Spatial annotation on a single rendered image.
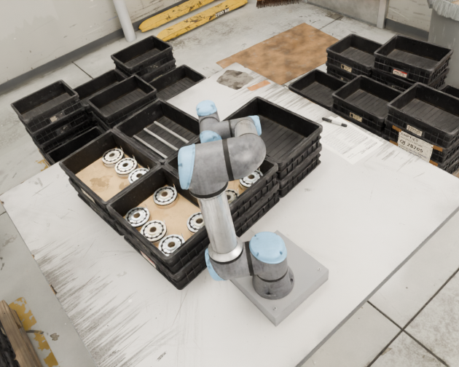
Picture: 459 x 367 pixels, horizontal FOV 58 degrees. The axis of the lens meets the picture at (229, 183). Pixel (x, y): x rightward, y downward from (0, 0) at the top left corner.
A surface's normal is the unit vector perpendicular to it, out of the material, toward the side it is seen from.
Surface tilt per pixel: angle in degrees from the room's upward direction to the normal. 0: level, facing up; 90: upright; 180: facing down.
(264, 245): 6
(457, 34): 94
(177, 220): 0
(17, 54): 90
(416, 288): 0
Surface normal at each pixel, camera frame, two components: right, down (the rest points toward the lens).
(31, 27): 0.63, 0.51
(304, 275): -0.16, -0.71
